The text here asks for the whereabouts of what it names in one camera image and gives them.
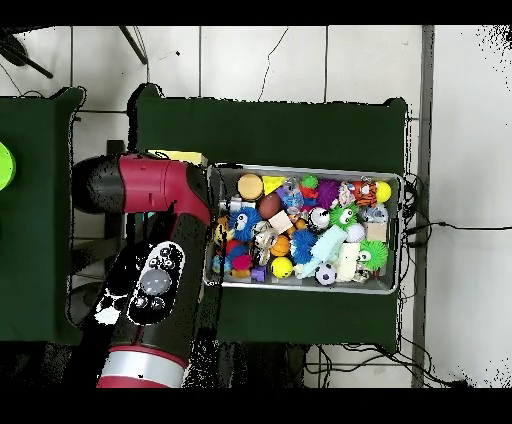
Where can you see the dark green tablecloth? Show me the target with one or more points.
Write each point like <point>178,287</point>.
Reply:
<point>272,128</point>

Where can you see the orange tiger plush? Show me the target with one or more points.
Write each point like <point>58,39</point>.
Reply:
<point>364,192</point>

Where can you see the wooden three-hole box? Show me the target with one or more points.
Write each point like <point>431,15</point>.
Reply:
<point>188,157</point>

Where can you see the blue fuzzy monster toy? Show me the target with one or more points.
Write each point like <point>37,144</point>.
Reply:
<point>246,224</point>

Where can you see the lime green round object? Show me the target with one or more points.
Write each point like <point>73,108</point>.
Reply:
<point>5,166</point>

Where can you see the clear mesh bin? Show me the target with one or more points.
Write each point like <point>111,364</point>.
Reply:
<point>304,170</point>

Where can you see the black tripod leg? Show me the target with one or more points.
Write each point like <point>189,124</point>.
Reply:
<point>134,45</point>
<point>28,60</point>

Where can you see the green spiky ball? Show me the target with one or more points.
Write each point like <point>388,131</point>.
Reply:
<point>373,254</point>

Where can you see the black upright bar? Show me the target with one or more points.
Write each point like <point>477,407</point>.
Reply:
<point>115,147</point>

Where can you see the yellow cheese wedge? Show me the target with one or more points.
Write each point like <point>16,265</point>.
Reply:
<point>274,183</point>

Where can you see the cream knit cloth roll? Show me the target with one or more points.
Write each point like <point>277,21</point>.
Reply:
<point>348,261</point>

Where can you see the yellow ball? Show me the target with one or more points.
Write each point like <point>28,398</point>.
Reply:
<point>282,267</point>

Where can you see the brown toy football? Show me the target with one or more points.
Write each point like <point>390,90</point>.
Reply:
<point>270,206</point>

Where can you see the mint green knit cloth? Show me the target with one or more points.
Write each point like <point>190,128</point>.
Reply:
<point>324,246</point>

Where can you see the purple spiky ball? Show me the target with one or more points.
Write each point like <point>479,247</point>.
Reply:
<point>327,193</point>

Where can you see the green covered side table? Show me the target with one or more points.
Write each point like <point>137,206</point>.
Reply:
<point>40,240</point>

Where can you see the black and white soccer ball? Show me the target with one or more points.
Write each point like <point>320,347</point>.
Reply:
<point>326,274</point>

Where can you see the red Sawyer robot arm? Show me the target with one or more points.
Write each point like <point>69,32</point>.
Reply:
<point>160,184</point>

